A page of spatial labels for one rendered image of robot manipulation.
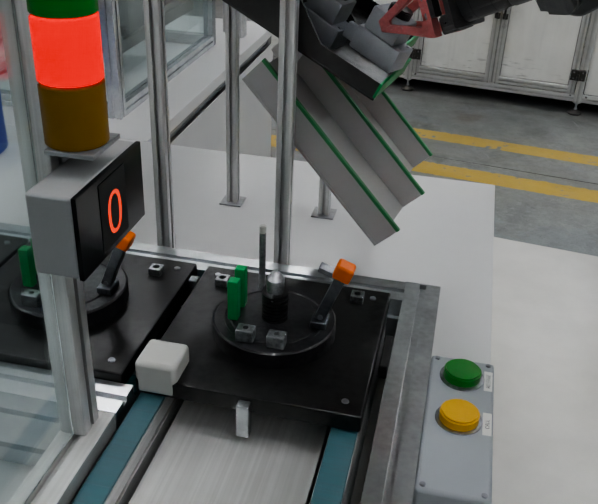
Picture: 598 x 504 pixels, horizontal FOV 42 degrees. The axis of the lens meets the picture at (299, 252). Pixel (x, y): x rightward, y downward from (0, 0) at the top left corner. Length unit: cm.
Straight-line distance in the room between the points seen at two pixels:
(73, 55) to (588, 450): 71
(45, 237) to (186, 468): 31
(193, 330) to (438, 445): 31
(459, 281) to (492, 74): 369
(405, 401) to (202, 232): 61
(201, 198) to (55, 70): 88
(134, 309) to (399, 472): 38
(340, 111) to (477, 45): 372
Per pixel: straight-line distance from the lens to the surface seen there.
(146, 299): 97
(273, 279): 86
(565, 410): 104
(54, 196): 61
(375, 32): 99
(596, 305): 127
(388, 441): 79
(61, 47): 60
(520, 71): 485
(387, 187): 116
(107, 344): 90
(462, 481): 77
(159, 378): 84
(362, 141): 114
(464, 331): 114
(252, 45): 247
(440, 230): 140
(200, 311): 94
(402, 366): 89
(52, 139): 63
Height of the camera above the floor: 150
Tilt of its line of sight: 30 degrees down
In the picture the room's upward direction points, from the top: 2 degrees clockwise
